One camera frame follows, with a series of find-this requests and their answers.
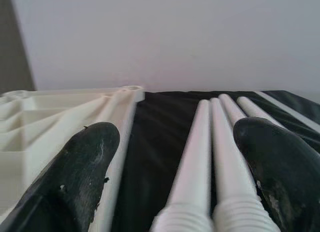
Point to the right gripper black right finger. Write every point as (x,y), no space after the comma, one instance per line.
(282,172)

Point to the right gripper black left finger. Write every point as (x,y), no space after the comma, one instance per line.
(70,172)

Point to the white plastic children table top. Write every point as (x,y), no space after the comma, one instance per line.
(50,109)

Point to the white plastic table leg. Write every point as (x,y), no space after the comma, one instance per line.
(231,107)
(252,108)
(232,167)
(192,154)

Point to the white tape strip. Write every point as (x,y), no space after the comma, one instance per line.
(287,105)

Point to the black plastic table cover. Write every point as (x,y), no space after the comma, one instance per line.
(155,132)

